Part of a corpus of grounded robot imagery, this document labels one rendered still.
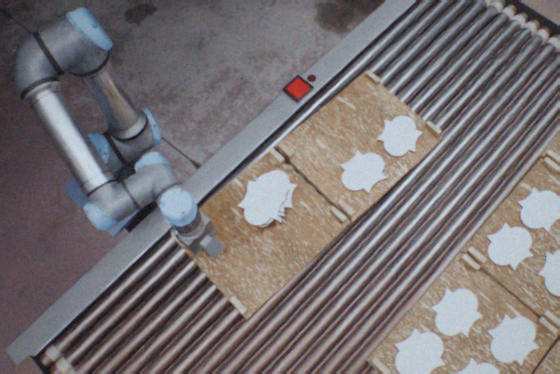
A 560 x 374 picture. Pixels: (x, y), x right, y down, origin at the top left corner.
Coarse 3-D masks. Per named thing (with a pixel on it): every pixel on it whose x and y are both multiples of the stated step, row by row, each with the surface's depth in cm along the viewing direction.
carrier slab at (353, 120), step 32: (352, 96) 180; (384, 96) 179; (320, 128) 175; (352, 128) 175; (384, 128) 174; (416, 128) 174; (288, 160) 172; (320, 160) 171; (384, 160) 170; (416, 160) 169; (352, 192) 166; (384, 192) 165
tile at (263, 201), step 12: (264, 180) 161; (252, 192) 160; (264, 192) 159; (276, 192) 159; (240, 204) 158; (252, 204) 158; (264, 204) 158; (276, 204) 158; (252, 216) 157; (264, 216) 156; (276, 216) 156
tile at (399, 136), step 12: (396, 120) 174; (408, 120) 174; (384, 132) 172; (396, 132) 172; (408, 132) 172; (420, 132) 172; (384, 144) 171; (396, 144) 171; (408, 144) 170; (396, 156) 169
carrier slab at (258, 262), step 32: (224, 192) 168; (224, 224) 164; (288, 224) 163; (320, 224) 162; (192, 256) 160; (224, 256) 159; (256, 256) 159; (288, 256) 159; (224, 288) 156; (256, 288) 155
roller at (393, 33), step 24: (432, 0) 198; (408, 24) 194; (384, 48) 191; (360, 72) 188; (240, 168) 173; (216, 192) 170; (168, 240) 164; (144, 264) 161; (120, 288) 159; (96, 312) 156; (72, 336) 153; (48, 360) 151
